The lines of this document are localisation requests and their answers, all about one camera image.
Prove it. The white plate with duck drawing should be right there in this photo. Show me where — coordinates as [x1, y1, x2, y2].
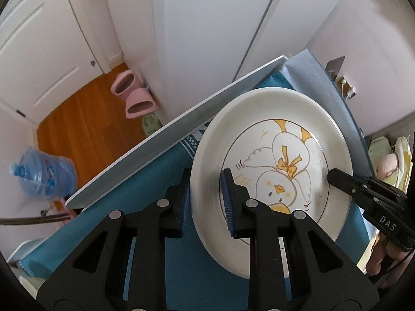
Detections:
[190, 87, 352, 278]

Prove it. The person's right hand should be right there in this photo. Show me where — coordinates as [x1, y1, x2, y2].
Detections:
[366, 231, 415, 286]

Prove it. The white table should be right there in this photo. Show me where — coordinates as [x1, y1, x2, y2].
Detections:
[65, 55, 288, 209]

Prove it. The blue tablecloth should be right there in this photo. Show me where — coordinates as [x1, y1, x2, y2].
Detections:
[19, 71, 380, 311]

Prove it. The blue water jug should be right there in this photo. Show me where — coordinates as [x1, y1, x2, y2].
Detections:
[10, 147, 77, 200]

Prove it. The green slipper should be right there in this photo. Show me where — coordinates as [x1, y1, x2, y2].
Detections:
[142, 113, 162, 137]

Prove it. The pink slipper upper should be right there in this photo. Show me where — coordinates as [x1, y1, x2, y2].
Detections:
[110, 69, 135, 98]

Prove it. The white door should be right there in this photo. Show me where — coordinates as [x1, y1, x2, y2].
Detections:
[1, 0, 109, 126]

